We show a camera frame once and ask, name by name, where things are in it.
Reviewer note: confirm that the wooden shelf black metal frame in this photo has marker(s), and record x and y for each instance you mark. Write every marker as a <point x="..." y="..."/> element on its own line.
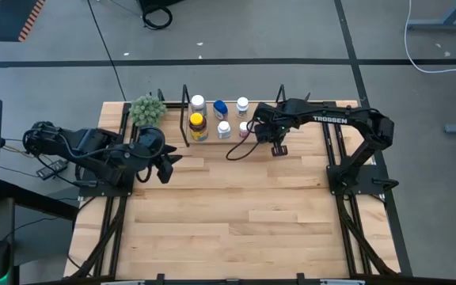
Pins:
<point x="232" y="118"/>

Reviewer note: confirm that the clear bottle white cap green label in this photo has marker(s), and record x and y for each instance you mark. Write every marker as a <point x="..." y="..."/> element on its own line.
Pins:
<point x="197" y="101"/>

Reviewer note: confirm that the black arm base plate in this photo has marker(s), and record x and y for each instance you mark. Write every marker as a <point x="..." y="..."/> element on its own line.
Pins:
<point x="89" y="192"/>
<point x="370" y="178"/>

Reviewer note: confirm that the pink bottle white cap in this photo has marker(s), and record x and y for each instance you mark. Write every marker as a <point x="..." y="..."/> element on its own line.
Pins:
<point x="244" y="127"/>

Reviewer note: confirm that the white bottle red label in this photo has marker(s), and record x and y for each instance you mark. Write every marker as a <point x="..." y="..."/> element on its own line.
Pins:
<point x="242" y="103"/>

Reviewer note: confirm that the grey table leg frame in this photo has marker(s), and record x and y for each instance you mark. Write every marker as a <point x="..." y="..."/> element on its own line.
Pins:
<point x="441" y="25"/>

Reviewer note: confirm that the black power adapter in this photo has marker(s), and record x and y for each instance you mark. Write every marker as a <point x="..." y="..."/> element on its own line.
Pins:
<point x="50" y="171"/>

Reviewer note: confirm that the amber bottle yellow cap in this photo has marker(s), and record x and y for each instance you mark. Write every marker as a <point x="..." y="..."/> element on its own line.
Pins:
<point x="197" y="119"/>

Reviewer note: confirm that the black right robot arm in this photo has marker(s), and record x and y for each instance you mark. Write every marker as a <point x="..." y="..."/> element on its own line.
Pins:
<point x="331" y="118"/>

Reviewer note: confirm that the blue cap medicine bottle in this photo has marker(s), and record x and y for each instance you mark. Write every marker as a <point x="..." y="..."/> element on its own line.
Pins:
<point x="220" y="107"/>

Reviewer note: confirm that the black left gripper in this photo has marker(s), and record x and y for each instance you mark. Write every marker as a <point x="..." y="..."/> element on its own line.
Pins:
<point x="150" y="144"/>

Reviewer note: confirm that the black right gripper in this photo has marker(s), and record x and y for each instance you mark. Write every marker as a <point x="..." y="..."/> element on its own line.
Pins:
<point x="269" y="132"/>

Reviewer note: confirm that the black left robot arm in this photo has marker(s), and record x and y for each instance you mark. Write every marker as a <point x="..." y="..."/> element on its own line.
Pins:
<point x="89" y="142"/>

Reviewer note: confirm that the white bottle blue label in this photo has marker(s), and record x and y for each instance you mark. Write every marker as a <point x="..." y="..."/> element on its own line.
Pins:
<point x="223" y="126"/>

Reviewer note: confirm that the green potted plant white pot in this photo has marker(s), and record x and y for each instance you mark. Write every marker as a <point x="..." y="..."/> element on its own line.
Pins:
<point x="147" y="111"/>

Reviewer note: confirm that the black aluminium rig frame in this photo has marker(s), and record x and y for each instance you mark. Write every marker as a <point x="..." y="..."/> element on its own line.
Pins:
<point x="118" y="237"/>

